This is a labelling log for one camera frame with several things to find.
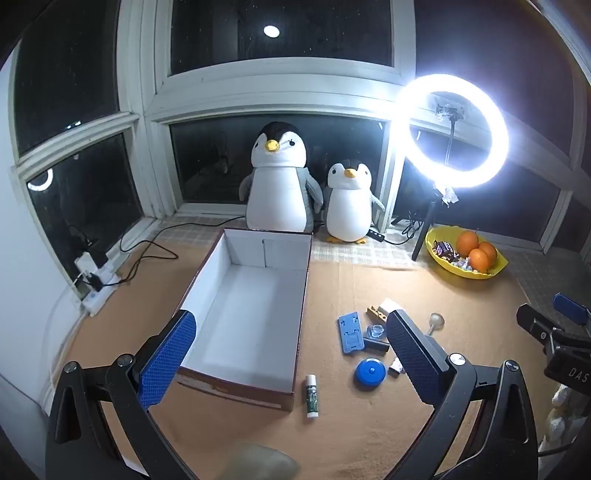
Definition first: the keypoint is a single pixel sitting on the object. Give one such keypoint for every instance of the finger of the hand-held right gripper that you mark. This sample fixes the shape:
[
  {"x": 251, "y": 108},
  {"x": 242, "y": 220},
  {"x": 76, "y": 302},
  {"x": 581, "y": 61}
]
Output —
[
  {"x": 538, "y": 323},
  {"x": 570, "y": 307}
]

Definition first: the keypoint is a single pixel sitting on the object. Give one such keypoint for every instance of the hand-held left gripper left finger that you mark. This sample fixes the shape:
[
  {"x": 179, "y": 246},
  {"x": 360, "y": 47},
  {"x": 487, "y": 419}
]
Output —
[{"x": 166, "y": 360}]

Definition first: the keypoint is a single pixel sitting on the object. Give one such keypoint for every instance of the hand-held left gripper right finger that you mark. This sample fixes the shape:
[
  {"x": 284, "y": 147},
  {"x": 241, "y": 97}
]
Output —
[{"x": 415, "y": 360}]

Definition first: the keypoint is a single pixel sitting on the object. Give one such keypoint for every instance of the small pink bottle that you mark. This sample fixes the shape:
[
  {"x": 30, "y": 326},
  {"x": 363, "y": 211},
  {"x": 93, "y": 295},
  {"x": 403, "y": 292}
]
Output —
[{"x": 395, "y": 367}]

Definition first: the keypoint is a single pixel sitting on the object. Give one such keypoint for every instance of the printed lighter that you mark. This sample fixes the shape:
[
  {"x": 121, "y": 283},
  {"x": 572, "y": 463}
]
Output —
[{"x": 375, "y": 346}]

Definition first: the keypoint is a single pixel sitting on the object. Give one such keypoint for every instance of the grey spoon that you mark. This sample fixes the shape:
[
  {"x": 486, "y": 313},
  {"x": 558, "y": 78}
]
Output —
[{"x": 436, "y": 319}]

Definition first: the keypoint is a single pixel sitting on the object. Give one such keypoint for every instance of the blue round lid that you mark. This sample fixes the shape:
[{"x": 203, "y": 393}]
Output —
[{"x": 369, "y": 374}]

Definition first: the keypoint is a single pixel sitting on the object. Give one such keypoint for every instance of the clear blue perfume bottle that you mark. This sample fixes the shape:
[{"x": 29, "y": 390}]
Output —
[{"x": 376, "y": 331}]

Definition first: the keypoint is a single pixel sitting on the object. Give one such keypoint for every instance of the white charger adapter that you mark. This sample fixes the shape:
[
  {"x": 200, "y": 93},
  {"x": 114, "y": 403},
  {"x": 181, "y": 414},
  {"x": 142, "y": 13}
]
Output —
[{"x": 388, "y": 307}]

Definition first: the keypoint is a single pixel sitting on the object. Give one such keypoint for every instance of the wooden clothespin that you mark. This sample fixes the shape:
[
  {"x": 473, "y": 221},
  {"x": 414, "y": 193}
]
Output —
[{"x": 373, "y": 312}]

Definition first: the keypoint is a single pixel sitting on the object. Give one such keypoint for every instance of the white-lined cardboard box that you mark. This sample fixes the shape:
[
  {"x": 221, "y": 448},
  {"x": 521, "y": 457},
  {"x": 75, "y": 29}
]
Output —
[{"x": 249, "y": 314}]

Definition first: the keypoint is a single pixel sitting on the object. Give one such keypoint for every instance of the green white lip balm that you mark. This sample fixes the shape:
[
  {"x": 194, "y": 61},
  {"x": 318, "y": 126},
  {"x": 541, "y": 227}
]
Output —
[{"x": 311, "y": 397}]

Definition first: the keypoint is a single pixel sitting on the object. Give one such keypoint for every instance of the person's right hand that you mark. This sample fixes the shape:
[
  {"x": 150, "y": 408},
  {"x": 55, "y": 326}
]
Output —
[{"x": 561, "y": 415}]

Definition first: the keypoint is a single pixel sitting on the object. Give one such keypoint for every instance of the blue phone stand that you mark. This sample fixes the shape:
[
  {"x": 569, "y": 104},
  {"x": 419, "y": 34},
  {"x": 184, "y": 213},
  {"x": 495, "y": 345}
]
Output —
[{"x": 349, "y": 332}]

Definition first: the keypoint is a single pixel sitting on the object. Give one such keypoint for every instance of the white power strip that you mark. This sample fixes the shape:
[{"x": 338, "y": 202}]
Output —
[{"x": 99, "y": 300}]

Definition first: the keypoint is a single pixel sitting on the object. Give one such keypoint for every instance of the yellow fruit bowl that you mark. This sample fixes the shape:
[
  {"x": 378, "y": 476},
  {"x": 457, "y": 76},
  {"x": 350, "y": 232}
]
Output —
[{"x": 461, "y": 274}]

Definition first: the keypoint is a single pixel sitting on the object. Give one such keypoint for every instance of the brown table mat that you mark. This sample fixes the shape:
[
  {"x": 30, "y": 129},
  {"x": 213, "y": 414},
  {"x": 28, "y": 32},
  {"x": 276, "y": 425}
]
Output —
[{"x": 369, "y": 438}]

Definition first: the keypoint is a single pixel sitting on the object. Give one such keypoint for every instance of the black plug adapter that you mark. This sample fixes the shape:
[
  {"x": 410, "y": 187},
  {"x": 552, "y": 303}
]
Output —
[{"x": 95, "y": 280}]

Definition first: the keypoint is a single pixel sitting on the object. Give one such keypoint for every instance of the purple candy packet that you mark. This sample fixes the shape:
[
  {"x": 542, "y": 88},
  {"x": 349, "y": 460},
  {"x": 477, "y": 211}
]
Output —
[{"x": 445, "y": 249}]

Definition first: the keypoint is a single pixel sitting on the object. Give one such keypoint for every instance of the black power strip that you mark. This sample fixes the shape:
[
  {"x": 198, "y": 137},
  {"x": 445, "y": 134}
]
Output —
[{"x": 377, "y": 235}]

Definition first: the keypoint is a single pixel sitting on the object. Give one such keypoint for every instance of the checkered cloth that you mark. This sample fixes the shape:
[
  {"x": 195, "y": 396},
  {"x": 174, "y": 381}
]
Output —
[{"x": 184, "y": 230}]

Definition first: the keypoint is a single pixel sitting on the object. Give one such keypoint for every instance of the black tripod stand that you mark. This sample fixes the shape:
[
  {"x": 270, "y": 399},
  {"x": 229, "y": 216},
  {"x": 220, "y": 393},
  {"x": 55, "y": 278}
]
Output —
[{"x": 427, "y": 226}]

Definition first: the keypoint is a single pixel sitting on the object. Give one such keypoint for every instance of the blurry beige object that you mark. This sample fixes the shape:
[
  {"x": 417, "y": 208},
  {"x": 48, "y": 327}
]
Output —
[{"x": 258, "y": 464}]

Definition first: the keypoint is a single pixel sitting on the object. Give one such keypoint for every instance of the small penguin plush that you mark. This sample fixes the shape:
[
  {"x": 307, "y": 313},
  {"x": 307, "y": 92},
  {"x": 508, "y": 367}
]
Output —
[{"x": 348, "y": 207}]

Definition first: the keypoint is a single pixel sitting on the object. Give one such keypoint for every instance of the large penguin plush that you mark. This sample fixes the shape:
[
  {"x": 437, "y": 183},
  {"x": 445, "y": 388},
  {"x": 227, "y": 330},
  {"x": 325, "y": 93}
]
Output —
[{"x": 274, "y": 194}]

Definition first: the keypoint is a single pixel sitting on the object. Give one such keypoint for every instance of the white wall charger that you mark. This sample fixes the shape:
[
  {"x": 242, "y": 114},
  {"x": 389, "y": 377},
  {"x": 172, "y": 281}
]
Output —
[{"x": 87, "y": 264}]

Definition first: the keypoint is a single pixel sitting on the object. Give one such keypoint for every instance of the white window frame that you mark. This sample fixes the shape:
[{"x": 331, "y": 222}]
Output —
[{"x": 138, "y": 69}]

